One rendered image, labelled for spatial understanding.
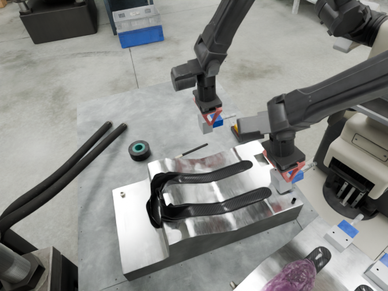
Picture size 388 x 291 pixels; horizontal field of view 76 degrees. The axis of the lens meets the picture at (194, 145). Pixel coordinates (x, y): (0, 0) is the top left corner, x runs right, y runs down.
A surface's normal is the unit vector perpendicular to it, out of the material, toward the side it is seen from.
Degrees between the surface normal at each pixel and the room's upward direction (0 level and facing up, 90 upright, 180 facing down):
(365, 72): 69
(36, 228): 0
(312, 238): 0
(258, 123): 38
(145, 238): 0
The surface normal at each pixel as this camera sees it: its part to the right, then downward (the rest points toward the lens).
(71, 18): 0.27, 0.68
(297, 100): -0.90, 0.02
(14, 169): -0.07, -0.69
